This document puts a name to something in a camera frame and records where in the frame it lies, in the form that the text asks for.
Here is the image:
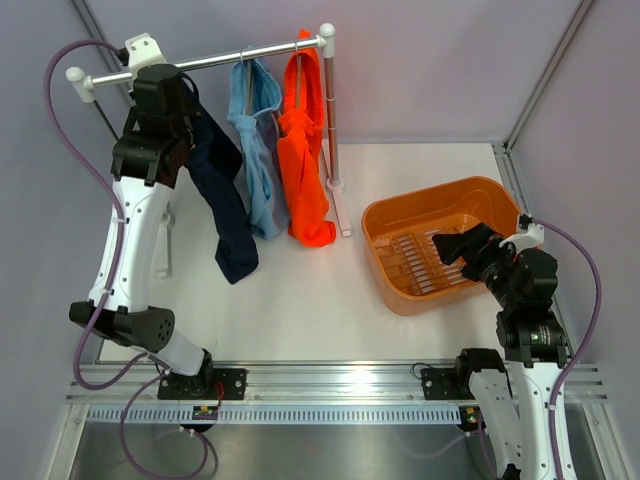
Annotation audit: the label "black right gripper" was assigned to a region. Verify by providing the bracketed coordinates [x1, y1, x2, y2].
[432, 222, 521, 309]

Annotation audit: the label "navy blue shorts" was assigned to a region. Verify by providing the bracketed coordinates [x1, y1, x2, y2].
[182, 76, 259, 284]

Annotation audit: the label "light blue shorts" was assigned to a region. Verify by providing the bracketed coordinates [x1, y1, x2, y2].
[227, 59, 290, 240]

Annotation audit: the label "grey clothes hanger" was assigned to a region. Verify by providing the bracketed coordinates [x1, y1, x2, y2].
[240, 51, 252, 115]

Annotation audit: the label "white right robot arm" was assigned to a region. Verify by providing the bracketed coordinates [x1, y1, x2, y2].
[433, 223, 576, 479]

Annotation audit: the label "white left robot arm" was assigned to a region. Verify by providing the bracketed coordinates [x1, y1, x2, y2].
[69, 64, 215, 399]

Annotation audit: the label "orange shorts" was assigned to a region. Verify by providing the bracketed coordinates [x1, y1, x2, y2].
[277, 49, 336, 248]

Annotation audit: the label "grey orange-shorts hanger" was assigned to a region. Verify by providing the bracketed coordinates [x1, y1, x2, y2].
[295, 42, 302, 110]

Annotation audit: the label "orange plastic basket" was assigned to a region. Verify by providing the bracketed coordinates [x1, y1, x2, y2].
[361, 175, 543, 317]

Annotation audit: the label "silver white clothes rack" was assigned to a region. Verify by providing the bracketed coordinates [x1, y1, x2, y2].
[64, 22, 353, 279]

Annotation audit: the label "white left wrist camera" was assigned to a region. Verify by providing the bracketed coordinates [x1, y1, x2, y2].
[124, 33, 167, 77]

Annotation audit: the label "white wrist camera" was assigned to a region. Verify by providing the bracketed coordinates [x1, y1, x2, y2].
[499, 214, 545, 253]
[124, 33, 167, 77]

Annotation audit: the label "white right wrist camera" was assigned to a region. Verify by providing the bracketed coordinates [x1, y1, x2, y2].
[499, 214, 545, 253]

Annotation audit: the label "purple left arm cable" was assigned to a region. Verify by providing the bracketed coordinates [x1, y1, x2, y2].
[43, 40, 219, 477]

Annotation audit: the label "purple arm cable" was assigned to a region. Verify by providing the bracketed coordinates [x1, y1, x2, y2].
[394, 217, 603, 480]
[43, 40, 219, 477]

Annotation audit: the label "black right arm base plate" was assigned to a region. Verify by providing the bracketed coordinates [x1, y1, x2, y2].
[420, 367, 474, 401]

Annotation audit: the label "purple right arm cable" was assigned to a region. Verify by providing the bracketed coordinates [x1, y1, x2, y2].
[394, 217, 603, 480]

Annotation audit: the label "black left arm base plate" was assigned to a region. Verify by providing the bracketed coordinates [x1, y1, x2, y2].
[157, 368, 247, 401]

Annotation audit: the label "white slotted cable duct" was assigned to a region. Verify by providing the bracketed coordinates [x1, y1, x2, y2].
[85, 403, 462, 426]

